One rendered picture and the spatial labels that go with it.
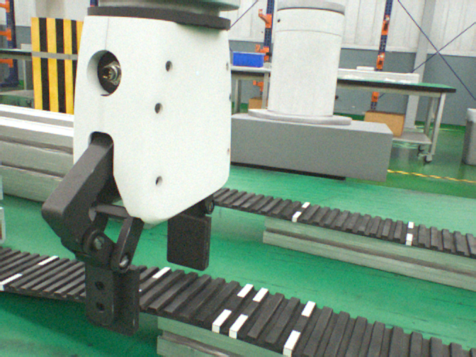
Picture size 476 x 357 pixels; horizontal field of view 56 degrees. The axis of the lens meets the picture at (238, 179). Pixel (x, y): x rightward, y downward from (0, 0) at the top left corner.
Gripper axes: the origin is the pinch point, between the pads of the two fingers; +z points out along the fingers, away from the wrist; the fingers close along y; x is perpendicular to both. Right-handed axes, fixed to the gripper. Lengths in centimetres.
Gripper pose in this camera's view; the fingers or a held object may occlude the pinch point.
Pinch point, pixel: (154, 275)
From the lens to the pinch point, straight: 29.5
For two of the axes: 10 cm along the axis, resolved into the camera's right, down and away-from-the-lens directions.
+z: -0.7, 9.6, 2.7
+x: -9.2, -1.7, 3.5
